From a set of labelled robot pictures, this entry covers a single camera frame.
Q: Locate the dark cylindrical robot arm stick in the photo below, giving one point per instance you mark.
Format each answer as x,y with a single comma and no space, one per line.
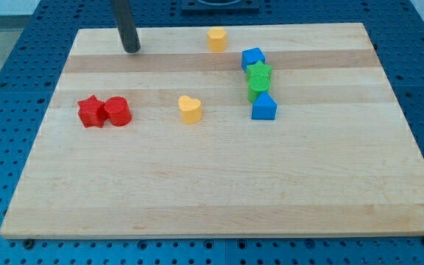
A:
125,23

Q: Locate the yellow hexagon block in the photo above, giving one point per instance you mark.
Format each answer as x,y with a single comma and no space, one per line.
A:
217,39

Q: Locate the yellow heart block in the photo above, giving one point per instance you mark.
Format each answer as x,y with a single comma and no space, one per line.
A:
190,109

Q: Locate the blue triangle block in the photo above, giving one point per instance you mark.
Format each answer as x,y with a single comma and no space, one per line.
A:
264,107

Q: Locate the green cylinder block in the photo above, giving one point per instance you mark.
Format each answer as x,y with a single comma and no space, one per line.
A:
256,86

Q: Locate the green star block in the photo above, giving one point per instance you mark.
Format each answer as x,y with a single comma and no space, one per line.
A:
258,69

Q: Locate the light wooden board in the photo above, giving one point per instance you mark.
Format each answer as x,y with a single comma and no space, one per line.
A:
339,160

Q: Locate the blue cube block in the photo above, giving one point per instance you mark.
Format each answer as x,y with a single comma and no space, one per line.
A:
251,56

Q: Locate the red cylinder block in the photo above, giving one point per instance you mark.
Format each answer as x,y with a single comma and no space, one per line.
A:
118,111

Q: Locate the red star block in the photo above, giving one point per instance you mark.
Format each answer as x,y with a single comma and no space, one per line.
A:
91,112

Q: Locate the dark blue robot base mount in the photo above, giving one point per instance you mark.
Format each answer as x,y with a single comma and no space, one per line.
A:
219,5

